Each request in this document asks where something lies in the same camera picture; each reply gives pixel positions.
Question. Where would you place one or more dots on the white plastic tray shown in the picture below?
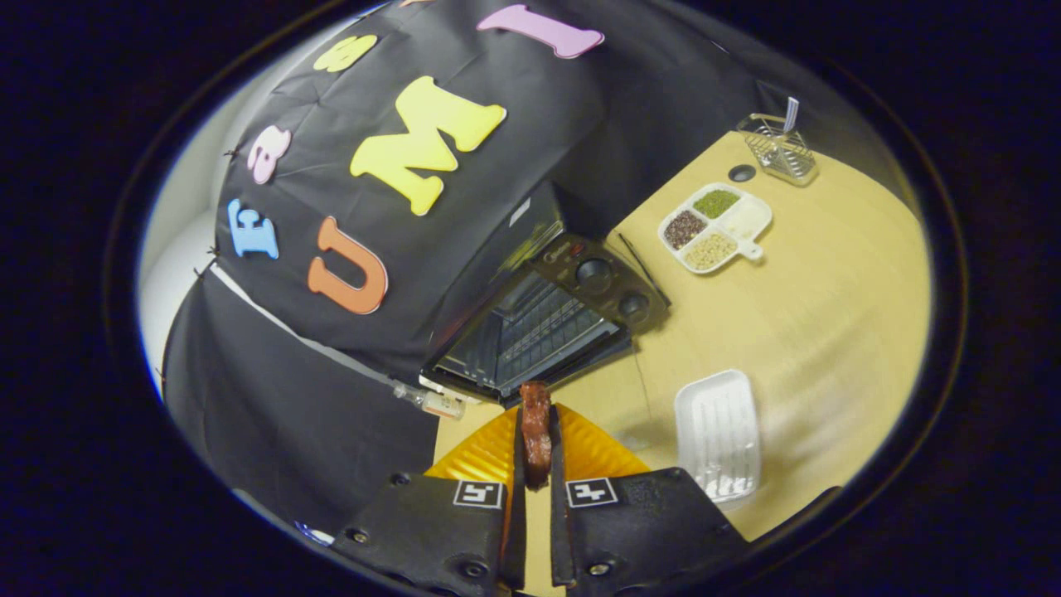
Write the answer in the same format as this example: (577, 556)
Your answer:
(717, 431)

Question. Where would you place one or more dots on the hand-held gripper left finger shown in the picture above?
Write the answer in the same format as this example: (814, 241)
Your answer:
(514, 547)

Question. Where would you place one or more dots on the small clear glass bottle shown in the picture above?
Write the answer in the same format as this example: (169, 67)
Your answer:
(439, 404)

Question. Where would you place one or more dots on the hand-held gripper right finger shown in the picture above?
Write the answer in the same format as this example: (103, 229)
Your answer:
(560, 539)

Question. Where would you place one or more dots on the black toaster oven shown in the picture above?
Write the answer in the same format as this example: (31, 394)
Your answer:
(597, 274)

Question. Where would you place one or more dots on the brown meat steak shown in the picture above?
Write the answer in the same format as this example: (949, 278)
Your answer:
(536, 431)

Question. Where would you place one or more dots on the white divided spice dish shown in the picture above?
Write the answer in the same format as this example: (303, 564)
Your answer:
(713, 228)

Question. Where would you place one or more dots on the small silver utensil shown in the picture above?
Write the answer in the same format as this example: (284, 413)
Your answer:
(792, 114)

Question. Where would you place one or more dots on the row of small cloth clips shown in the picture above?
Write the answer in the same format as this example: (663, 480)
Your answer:
(234, 152)

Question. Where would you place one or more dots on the black backdrop cloth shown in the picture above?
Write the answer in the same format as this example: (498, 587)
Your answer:
(497, 166)

